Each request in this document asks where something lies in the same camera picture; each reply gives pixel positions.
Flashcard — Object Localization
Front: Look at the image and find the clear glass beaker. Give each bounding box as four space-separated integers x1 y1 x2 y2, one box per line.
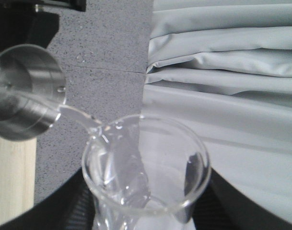
82 115 211 230

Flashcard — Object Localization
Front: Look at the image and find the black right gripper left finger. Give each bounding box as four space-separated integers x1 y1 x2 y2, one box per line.
0 169 95 230

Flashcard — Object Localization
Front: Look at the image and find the light wooden cutting board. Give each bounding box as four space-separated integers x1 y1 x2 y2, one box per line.
0 137 37 225

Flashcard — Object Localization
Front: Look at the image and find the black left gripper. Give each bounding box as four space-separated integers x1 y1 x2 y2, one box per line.
0 0 86 52

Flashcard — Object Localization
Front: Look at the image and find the grey curtain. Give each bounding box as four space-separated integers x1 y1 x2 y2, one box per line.
142 0 292 224

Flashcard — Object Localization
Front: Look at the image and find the steel jigger measuring cup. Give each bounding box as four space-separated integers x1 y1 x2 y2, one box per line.
0 44 66 141

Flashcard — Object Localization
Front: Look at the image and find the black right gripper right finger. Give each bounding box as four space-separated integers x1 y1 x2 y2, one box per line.
193 169 292 230

